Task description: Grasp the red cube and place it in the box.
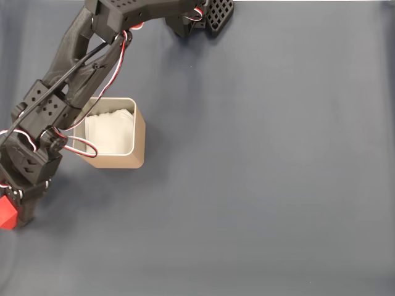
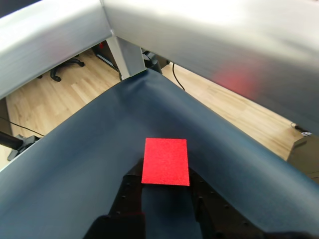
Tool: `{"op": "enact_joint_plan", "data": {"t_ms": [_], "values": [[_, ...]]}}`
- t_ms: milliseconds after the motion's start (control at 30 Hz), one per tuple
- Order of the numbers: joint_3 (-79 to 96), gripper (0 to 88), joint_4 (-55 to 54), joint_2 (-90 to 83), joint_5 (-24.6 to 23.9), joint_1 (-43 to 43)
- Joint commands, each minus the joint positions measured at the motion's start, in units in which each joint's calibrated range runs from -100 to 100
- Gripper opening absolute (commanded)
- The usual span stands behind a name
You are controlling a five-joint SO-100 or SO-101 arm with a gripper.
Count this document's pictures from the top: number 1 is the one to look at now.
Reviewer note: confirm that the red cube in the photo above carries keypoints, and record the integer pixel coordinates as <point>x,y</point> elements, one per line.
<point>7,214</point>

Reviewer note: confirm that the tan rounded square box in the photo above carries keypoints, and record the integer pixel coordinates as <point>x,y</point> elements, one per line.
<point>123,160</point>

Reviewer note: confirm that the white paper sheet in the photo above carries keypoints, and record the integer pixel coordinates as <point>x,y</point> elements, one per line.
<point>114,132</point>

